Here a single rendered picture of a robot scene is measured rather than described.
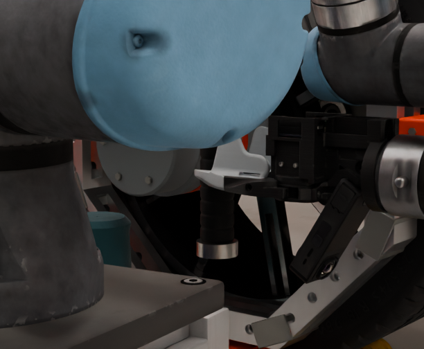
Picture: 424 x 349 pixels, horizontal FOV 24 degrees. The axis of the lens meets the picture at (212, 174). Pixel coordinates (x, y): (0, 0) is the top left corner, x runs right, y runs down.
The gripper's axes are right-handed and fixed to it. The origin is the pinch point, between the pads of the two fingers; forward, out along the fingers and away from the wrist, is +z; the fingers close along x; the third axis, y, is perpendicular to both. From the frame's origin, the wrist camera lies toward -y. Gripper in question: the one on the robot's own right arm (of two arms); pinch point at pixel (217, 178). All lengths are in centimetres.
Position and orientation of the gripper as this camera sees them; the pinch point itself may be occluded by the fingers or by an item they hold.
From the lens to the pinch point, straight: 104.9
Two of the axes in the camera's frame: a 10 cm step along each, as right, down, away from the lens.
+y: 0.0, -9.9, -1.4
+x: -6.0, 1.1, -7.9
